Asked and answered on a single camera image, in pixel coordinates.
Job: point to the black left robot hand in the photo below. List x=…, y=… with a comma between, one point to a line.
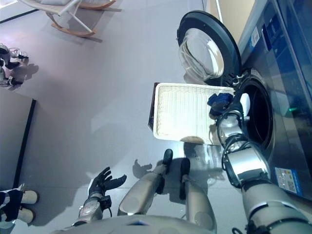
x=102, y=181

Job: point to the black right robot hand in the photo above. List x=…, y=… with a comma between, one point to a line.
x=231, y=107

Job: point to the blue garment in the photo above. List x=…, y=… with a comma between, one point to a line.
x=220, y=97

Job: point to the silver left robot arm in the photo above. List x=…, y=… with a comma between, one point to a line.
x=90, y=209

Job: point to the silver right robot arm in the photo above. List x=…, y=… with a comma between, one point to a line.
x=248, y=163

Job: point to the grey front-load washing machine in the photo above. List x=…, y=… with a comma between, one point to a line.
x=280, y=136

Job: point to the white wicker tray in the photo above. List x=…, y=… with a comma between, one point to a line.
x=182, y=112

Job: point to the silver robot torso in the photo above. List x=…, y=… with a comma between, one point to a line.
x=146, y=225

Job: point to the round glass washer door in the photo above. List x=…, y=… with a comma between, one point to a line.
x=209, y=48

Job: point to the dark brown stool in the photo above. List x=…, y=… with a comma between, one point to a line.
x=152, y=114

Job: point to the blue white energy label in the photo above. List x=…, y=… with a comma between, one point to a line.
x=285, y=179

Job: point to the person in black trousers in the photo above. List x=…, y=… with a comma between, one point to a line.
x=12, y=204

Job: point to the silver right robot leg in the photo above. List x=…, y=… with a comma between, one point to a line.
x=197, y=202

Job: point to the idle silver humanoid robot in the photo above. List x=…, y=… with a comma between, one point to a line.
x=9, y=63

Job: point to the white rocking chair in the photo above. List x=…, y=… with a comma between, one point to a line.
x=65, y=9

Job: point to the grey chair cushion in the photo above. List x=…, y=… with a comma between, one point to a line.
x=56, y=1

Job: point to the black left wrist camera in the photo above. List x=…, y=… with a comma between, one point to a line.
x=106, y=203

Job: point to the black wall edge strip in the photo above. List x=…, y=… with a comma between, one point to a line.
x=24, y=143

